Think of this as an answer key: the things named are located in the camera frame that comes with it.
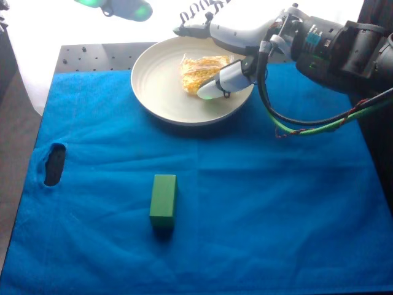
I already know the bag of yellow corn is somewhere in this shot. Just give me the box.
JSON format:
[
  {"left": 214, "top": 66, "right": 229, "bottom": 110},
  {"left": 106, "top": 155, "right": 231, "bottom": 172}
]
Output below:
[{"left": 179, "top": 53, "right": 236, "bottom": 98}]

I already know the green cable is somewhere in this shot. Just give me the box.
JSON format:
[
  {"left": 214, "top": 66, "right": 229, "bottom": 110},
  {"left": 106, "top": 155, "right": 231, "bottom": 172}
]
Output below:
[{"left": 265, "top": 92, "right": 393, "bottom": 138}]

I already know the red black twisted cable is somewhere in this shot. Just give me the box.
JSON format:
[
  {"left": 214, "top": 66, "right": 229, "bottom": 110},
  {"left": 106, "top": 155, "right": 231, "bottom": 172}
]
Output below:
[{"left": 274, "top": 98, "right": 369, "bottom": 139}]

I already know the green rectangular block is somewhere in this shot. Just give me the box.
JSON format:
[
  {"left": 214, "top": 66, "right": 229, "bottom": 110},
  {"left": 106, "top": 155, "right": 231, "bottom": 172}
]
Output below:
[{"left": 149, "top": 174, "right": 178, "bottom": 231}]

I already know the blue cloth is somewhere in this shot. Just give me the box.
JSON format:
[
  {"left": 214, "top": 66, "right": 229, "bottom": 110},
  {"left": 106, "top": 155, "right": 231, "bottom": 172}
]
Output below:
[{"left": 0, "top": 61, "right": 393, "bottom": 295}]

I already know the white round plate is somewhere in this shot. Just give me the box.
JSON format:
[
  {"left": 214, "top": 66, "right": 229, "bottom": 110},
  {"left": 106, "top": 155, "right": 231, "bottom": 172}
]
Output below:
[{"left": 131, "top": 36, "right": 255, "bottom": 126}]

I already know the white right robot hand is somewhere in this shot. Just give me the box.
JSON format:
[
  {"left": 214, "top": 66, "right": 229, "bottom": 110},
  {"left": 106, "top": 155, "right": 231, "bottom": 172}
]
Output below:
[{"left": 173, "top": 0, "right": 284, "bottom": 101}]

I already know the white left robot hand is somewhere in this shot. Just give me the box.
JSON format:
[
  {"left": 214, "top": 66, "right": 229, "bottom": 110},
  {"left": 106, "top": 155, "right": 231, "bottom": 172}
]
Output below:
[{"left": 73, "top": 0, "right": 154, "bottom": 23}]

